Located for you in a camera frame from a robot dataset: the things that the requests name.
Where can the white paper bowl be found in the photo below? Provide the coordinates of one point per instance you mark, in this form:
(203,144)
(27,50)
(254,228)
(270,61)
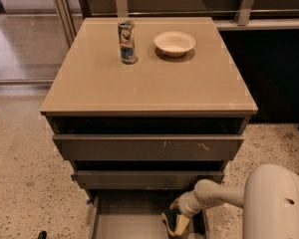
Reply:
(174,43)

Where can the blue white drink can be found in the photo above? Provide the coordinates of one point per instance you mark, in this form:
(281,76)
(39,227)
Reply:
(127,41)

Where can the grey middle drawer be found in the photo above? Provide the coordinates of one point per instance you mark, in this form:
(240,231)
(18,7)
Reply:
(143,180)

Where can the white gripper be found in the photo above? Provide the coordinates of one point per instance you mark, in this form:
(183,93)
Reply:
(186,207)

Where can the metal railing frame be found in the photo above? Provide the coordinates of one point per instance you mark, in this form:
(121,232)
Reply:
(230,15)

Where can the yellow green sponge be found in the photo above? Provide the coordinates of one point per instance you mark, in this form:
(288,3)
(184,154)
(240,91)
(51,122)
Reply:
(170,219)

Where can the grey top drawer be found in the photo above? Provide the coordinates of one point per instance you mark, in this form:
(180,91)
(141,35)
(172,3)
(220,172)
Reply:
(147,147)

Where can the grey drawer cabinet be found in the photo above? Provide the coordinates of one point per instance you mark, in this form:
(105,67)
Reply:
(199,93)

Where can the small black floor object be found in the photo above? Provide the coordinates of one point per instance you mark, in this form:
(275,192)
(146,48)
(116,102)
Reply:
(42,235)

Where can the open grey bottom drawer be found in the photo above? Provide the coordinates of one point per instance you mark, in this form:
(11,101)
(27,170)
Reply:
(136,214)

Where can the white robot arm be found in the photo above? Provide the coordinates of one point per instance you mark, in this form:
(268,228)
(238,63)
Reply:
(269,199)

